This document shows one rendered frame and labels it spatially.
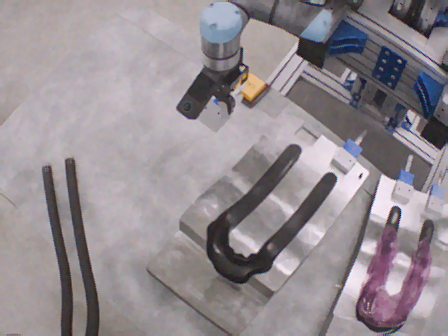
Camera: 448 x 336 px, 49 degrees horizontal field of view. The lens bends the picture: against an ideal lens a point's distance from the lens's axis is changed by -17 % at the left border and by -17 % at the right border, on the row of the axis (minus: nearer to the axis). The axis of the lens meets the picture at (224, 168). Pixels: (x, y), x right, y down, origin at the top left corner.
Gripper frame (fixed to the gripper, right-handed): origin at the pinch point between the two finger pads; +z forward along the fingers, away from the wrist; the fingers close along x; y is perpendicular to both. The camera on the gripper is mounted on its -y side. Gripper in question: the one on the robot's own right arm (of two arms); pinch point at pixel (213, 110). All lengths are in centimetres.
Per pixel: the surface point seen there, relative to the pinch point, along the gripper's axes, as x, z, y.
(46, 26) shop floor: 137, 95, 23
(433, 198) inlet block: -55, 7, 21
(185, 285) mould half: -19.5, 9.0, -32.8
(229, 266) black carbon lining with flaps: -24.0, 7.9, -23.3
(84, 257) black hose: 1.0, 5.2, -44.4
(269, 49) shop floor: 36, 95, 79
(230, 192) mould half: -13.8, 4.7, -10.9
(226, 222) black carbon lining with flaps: -17.7, 3.9, -16.8
